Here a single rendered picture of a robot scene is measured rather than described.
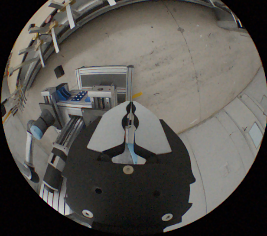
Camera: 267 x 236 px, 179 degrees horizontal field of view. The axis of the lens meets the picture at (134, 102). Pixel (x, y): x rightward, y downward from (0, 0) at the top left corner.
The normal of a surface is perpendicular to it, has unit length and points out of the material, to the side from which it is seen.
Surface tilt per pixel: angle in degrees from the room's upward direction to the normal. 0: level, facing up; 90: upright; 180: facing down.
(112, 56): 0
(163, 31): 0
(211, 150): 90
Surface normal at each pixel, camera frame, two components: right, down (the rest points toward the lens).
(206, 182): -0.45, -0.77
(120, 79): 0.00, 0.50
